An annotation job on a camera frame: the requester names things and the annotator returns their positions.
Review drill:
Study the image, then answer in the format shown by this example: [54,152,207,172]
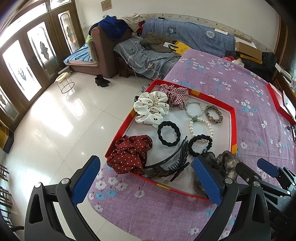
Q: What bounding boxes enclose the dark beaded bracelet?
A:
[187,133,213,158]

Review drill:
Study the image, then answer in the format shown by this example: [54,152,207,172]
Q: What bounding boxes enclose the large white pearl bracelet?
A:
[188,117,215,140]

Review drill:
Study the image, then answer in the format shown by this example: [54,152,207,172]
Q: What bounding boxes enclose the black fuzzy hair tie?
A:
[157,120,182,147]

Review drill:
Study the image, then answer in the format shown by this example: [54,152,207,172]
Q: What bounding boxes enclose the small pale bead bracelet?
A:
[184,101,204,119]

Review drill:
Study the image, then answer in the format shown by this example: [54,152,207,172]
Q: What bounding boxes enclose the grey organza scrunchie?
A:
[193,150,240,195]

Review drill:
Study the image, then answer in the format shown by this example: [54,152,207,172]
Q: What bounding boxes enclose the purple floral bedsheet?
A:
[87,49,295,240]

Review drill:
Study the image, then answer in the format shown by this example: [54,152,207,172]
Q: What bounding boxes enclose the black comb headbands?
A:
[145,136,189,182]

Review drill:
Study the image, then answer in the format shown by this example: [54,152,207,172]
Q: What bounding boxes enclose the red box lid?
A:
[267,83,295,125]

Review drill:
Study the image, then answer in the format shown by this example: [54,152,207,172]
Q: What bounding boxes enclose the red polka dot scrunchie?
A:
[106,135,152,176]

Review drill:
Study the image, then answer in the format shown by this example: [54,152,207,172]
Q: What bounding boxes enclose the red tray box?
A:
[105,79,237,200]

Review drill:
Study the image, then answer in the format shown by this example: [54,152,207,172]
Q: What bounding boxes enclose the red plaid scrunchie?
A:
[159,84,189,109]

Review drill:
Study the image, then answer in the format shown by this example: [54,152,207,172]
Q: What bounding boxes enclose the white cherry scrunchie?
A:
[133,91,170,128]

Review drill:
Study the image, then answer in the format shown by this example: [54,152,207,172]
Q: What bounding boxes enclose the cardboard box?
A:
[235,42,262,60]

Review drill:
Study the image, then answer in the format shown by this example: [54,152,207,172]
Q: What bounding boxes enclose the black boots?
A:
[95,75,110,88]

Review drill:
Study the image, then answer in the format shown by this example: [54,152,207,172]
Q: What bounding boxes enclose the grey patterned bedsheet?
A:
[113,36,181,79]

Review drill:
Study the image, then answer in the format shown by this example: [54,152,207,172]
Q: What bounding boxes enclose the blue grey quilt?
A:
[142,19,235,57]

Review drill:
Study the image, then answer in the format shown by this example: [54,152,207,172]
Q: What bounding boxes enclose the brown sofa armchair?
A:
[66,27,132,78]

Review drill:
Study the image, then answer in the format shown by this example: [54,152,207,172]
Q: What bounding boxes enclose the blue striped cushion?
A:
[63,44,92,64]

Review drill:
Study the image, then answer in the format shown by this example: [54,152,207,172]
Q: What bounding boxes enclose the yellow paper bag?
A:
[163,41,191,55]

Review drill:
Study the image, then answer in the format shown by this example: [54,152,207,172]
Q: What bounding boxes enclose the wooden glass door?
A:
[1,1,84,131]

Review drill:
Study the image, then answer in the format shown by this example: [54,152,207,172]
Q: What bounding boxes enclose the olive green jacket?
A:
[140,32,177,53]

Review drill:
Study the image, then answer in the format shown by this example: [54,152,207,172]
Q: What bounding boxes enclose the blue jacket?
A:
[88,15,131,40]

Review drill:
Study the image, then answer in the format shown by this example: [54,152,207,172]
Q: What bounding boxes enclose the gold patterned bracelet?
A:
[204,104,224,125]

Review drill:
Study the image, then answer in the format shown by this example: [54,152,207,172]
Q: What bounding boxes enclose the small wire stool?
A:
[55,72,75,94]

